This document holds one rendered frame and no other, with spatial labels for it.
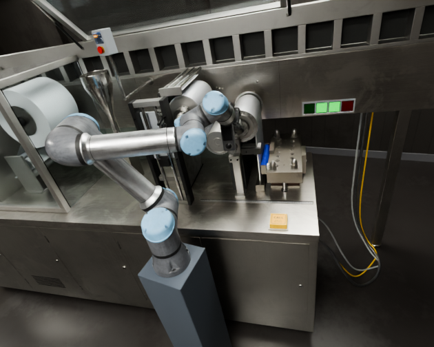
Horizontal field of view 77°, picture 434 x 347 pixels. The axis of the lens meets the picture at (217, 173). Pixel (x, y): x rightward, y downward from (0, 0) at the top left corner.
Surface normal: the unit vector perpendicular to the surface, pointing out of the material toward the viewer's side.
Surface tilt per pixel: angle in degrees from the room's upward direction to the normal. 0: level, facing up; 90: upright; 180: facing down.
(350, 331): 0
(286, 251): 90
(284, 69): 90
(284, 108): 90
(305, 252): 90
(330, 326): 0
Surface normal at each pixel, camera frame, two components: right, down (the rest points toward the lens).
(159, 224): -0.15, -0.75
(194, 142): 0.10, 0.53
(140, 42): -0.23, 0.56
